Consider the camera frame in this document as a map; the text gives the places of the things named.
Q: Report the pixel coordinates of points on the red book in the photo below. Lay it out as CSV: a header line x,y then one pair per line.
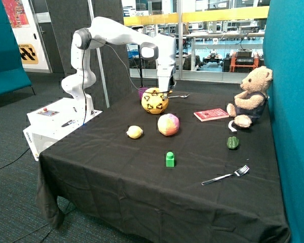
x,y
211,114

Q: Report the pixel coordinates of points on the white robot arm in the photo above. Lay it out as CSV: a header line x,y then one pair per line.
x,y
103,31

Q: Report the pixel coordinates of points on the metal fork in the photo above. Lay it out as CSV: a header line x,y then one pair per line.
x,y
238,173

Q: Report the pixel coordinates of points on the yellow black sign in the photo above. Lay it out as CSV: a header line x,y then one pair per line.
x,y
28,54

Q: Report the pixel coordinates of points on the small yellow ball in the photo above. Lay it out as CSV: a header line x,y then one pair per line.
x,y
134,132

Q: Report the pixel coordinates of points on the green toy block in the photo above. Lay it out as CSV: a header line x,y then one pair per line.
x,y
170,159

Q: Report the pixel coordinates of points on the yellow black soccer ball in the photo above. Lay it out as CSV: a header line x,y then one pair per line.
x,y
153,101

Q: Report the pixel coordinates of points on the red wall poster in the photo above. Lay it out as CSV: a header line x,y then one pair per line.
x,y
16,13

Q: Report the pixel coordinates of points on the pastel multicolour plush ball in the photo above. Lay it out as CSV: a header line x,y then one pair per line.
x,y
168,124

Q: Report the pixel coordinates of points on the green toy pepper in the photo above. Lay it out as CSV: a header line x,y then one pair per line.
x,y
232,142

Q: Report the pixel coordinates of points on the black tablecloth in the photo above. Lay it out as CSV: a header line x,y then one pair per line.
x,y
126,183

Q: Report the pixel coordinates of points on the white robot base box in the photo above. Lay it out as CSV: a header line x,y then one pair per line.
x,y
53,122

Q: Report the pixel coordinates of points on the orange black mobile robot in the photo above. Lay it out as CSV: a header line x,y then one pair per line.
x,y
245,60

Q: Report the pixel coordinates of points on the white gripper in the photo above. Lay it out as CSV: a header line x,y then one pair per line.
x,y
166,81

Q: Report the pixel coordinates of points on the teal sofa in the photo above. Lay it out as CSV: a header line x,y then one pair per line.
x,y
12,74

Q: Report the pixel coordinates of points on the brown teddy bear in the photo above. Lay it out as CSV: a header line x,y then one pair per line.
x,y
249,105

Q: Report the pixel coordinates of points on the teal partition wall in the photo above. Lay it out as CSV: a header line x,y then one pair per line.
x,y
284,53

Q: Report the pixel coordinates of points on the metal spoon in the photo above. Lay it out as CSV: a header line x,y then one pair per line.
x,y
179,96

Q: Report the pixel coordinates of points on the purple plastic cup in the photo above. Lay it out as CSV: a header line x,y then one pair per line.
x,y
141,91

